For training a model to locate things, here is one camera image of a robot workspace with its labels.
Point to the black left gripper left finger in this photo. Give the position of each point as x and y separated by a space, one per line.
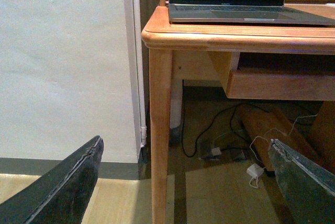
62 194

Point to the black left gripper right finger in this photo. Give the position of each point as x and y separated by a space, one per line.
307 187

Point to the white power adapter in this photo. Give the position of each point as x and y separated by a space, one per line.
255 171

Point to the grey power strip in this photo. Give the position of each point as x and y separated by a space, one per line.
208 150

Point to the wooden keyboard drawer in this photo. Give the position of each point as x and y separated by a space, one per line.
279 85

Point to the wooden desk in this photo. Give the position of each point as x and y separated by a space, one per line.
220 44

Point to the grey open laptop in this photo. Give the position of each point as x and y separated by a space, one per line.
241 11

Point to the white wall conduit pipe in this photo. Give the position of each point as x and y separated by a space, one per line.
140 79

